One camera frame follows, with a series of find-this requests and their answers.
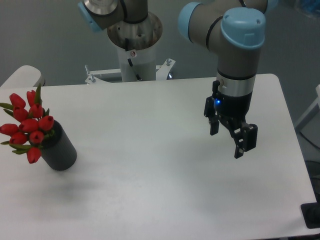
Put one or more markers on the red tulip bouquet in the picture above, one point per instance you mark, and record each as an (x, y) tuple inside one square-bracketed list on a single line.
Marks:
[(35, 125)]

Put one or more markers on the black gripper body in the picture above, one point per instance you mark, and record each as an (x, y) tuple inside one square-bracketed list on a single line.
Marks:
[(227, 108)]

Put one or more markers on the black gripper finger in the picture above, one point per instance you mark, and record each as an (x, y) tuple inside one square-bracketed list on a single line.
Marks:
[(244, 135), (214, 125)]

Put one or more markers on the dark grey ribbed vase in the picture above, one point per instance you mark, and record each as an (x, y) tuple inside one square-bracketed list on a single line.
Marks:
[(58, 151)]

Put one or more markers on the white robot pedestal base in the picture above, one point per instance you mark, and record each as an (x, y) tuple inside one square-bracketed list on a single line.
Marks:
[(135, 44)]

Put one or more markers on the white furniture frame right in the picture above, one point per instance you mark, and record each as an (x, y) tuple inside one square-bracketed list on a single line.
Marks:
[(309, 113)]

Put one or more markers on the black device at table edge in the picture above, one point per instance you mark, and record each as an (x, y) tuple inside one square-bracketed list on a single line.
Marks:
[(311, 214)]

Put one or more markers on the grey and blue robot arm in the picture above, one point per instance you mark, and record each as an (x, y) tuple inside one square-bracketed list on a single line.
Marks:
[(232, 29)]

